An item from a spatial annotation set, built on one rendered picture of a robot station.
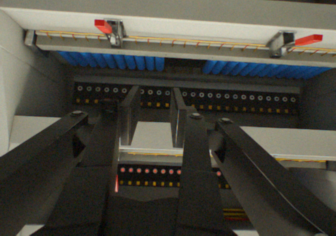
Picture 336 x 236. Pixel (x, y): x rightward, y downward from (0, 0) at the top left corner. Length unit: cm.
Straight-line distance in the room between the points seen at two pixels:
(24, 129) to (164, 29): 27
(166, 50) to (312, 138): 29
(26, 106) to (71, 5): 19
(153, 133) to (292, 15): 28
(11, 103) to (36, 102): 6
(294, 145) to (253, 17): 22
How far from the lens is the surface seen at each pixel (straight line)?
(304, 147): 41
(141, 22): 33
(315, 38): 31
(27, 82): 43
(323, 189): 58
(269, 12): 36
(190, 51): 36
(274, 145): 38
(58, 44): 39
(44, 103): 47
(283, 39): 36
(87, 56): 42
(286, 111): 55
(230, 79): 48
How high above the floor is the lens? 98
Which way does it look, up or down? 10 degrees up
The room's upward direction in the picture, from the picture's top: 177 degrees counter-clockwise
